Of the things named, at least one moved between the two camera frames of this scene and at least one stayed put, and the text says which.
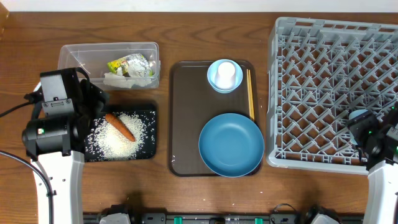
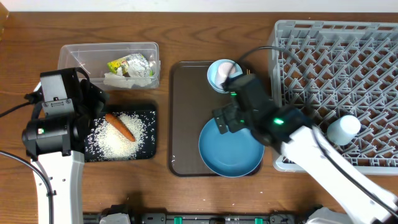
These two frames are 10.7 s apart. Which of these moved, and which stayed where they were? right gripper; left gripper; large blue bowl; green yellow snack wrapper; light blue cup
Moved: right gripper; light blue cup
Stayed: left gripper; green yellow snack wrapper; large blue bowl
